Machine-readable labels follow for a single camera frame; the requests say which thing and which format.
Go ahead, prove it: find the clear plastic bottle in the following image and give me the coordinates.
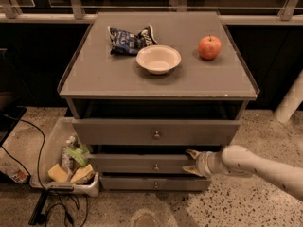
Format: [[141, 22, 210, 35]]
[[61, 135, 78, 171]]

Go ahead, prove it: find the blue chip bag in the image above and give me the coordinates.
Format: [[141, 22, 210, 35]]
[[108, 25, 158, 56]]

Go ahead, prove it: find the yellow sponge left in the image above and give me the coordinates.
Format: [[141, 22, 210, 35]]
[[48, 164, 68, 182]]

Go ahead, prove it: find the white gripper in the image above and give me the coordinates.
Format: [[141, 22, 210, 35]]
[[182, 149, 223, 177]]

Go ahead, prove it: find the clear plastic bin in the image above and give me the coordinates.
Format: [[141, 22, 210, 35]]
[[29, 117, 99, 197]]

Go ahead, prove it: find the black cable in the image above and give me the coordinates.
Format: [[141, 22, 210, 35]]
[[0, 113, 90, 227]]

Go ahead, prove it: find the red apple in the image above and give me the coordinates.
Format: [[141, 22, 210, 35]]
[[198, 35, 222, 60]]

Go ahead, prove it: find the metal railing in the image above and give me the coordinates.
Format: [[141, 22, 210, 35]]
[[0, 0, 303, 21]]

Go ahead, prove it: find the yellow sponge right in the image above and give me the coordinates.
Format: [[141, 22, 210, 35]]
[[70, 165, 95, 184]]

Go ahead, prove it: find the black power strip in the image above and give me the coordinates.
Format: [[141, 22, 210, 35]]
[[28, 190, 48, 226]]

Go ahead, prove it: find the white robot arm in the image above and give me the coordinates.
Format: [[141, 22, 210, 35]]
[[183, 145, 303, 201]]

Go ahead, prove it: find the plastic bottle on floor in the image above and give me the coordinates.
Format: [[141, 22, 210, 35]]
[[0, 161, 27, 184]]

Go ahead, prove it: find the grey bottom drawer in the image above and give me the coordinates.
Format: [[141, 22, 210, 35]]
[[100, 176, 211, 192]]

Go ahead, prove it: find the yellow sponge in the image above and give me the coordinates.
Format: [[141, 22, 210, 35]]
[[70, 165, 95, 184], [48, 164, 68, 182]]

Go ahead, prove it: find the grey drawer cabinet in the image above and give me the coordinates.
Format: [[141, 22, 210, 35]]
[[58, 12, 258, 180]]

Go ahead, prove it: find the green snack bag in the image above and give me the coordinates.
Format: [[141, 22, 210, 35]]
[[66, 145, 89, 167]]

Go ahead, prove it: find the grey drawer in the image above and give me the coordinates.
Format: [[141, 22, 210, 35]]
[[72, 119, 240, 146], [89, 154, 195, 174], [100, 176, 211, 192]]

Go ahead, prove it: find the grey top drawer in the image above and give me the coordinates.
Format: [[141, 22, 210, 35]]
[[72, 119, 240, 146]]

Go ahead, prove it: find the white paper bowl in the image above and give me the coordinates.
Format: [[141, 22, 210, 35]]
[[136, 45, 181, 75]]

